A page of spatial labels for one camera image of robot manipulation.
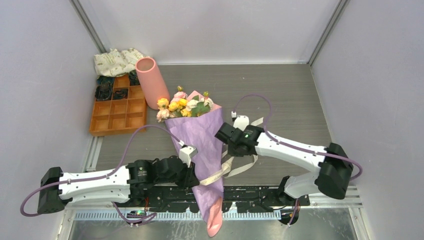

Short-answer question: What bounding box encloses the cream printed ribbon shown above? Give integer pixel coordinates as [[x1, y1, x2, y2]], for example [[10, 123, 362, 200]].
[[198, 116, 265, 186]]

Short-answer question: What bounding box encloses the purple and pink wrapping paper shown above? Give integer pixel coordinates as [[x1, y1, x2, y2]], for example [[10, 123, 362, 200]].
[[165, 106, 224, 237]]

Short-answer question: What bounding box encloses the artificial flower bunch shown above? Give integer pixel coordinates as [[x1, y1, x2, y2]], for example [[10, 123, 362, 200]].
[[156, 86, 220, 123]]

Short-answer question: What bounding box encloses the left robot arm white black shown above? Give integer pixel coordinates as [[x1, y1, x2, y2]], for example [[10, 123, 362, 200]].
[[37, 155, 200, 214]]

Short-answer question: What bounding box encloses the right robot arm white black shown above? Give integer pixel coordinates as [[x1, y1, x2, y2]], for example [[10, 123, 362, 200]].
[[215, 123, 354, 206]]

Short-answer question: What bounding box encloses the pink cylindrical vase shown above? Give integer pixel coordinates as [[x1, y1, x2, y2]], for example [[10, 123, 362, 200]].
[[135, 57, 170, 110]]

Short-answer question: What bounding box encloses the small green-lit circuit board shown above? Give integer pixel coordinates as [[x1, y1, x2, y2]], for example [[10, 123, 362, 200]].
[[126, 210, 147, 219]]

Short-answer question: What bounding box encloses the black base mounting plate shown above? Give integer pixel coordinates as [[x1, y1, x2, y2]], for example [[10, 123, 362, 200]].
[[117, 185, 295, 213]]

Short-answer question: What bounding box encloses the orange compartment tray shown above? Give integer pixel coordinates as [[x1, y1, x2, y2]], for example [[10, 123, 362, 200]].
[[88, 74, 147, 137]]

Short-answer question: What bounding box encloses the dark bundle at tray top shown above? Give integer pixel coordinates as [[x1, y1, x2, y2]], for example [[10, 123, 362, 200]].
[[128, 70, 140, 86]]

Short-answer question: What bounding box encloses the dark green cloth item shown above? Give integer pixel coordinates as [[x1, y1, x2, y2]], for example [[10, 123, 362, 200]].
[[96, 75, 115, 85]]

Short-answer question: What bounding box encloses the cream patterned cloth bag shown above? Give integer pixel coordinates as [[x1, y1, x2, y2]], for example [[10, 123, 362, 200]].
[[93, 48, 146, 78]]

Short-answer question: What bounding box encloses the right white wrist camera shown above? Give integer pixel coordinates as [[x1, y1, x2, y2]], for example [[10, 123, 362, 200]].
[[230, 111, 250, 131]]

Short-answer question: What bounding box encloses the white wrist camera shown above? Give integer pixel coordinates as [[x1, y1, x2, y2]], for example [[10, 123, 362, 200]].
[[178, 140, 198, 167], [230, 111, 250, 131]]

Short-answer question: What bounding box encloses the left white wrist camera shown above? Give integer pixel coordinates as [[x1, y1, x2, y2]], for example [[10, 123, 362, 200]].
[[178, 140, 198, 167]]

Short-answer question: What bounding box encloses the black cable bundle in tray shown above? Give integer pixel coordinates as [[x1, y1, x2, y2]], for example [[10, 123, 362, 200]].
[[95, 82, 114, 102]]

